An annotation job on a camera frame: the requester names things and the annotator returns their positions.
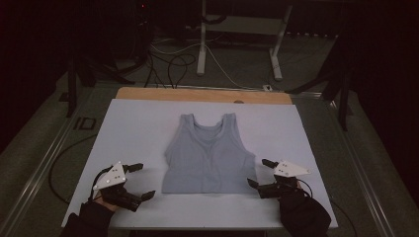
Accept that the white floor cable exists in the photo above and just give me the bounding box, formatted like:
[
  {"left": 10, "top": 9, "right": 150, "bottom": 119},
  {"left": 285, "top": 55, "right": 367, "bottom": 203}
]
[{"left": 150, "top": 36, "right": 265, "bottom": 91}]

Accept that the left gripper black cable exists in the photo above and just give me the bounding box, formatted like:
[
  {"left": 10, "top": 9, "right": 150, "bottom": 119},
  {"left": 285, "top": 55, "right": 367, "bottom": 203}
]
[{"left": 88, "top": 165, "right": 115, "bottom": 202}]

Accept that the black tripod stand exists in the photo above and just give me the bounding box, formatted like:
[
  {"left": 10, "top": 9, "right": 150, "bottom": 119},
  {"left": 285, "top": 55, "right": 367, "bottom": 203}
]
[
  {"left": 286, "top": 35, "right": 354, "bottom": 131},
  {"left": 58, "top": 53, "right": 136, "bottom": 119}
]

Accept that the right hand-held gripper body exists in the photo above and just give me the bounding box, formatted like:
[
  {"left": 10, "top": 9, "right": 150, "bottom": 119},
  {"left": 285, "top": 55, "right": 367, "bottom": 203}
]
[{"left": 257, "top": 160, "right": 311, "bottom": 199}]

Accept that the person's left hand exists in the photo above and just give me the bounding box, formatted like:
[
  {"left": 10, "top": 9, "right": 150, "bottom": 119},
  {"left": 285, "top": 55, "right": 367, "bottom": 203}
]
[{"left": 97, "top": 196, "right": 121, "bottom": 213}]

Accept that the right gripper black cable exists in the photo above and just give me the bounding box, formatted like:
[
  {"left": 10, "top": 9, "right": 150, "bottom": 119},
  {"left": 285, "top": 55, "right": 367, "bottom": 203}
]
[{"left": 295, "top": 178, "right": 314, "bottom": 199}]

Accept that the white table cover sheet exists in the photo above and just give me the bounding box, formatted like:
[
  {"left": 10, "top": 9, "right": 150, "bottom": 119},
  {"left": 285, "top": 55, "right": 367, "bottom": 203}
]
[{"left": 61, "top": 98, "right": 339, "bottom": 230}]

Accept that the black looped floor cable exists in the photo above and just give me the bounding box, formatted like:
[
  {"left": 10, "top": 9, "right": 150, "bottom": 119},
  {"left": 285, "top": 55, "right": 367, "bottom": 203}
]
[{"left": 143, "top": 51, "right": 198, "bottom": 90}]

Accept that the metal floor rail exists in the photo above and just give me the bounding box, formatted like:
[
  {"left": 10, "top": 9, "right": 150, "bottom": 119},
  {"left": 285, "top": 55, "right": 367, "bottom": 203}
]
[
  {"left": 290, "top": 91, "right": 398, "bottom": 237},
  {"left": 0, "top": 88, "right": 97, "bottom": 237}
]

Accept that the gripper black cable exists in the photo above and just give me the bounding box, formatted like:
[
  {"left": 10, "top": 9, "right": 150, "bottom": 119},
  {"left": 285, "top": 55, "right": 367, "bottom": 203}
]
[
  {"left": 295, "top": 178, "right": 314, "bottom": 199},
  {"left": 88, "top": 165, "right": 115, "bottom": 202}
]

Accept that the gray tank top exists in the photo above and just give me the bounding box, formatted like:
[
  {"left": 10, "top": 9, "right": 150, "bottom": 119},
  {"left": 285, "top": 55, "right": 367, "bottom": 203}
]
[{"left": 161, "top": 113, "right": 258, "bottom": 195}]

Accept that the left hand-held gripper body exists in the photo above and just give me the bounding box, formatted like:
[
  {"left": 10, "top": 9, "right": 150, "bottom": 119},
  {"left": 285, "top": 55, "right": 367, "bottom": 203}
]
[{"left": 93, "top": 161, "right": 143, "bottom": 212}]

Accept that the long black floor cable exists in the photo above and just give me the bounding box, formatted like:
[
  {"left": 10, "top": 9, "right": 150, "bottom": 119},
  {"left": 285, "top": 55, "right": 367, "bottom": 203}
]
[{"left": 48, "top": 132, "right": 99, "bottom": 205}]

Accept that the white metal stand frame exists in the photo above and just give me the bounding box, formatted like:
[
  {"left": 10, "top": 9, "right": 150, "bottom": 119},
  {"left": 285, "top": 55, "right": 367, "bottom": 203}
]
[{"left": 196, "top": 0, "right": 293, "bottom": 82}]

